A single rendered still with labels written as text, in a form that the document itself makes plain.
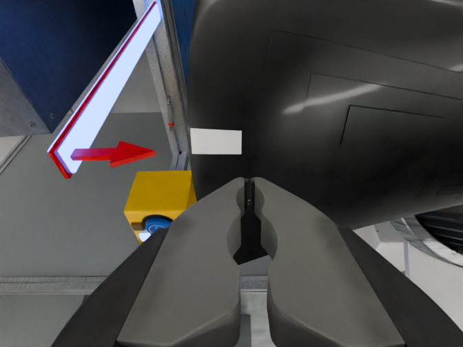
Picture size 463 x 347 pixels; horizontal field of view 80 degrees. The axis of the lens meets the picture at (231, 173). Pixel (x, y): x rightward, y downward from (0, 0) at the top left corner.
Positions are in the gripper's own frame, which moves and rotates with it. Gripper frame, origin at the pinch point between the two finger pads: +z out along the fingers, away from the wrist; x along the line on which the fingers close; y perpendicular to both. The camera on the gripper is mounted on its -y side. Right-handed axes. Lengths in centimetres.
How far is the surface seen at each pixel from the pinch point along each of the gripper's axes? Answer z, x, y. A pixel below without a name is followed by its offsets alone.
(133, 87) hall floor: 136, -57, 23
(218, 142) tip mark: 5.2, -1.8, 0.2
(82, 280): 46, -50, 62
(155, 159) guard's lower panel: 99, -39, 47
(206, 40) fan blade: 5.7, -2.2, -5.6
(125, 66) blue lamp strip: 19.0, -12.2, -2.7
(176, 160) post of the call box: 42.3, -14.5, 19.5
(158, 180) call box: 29.0, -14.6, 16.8
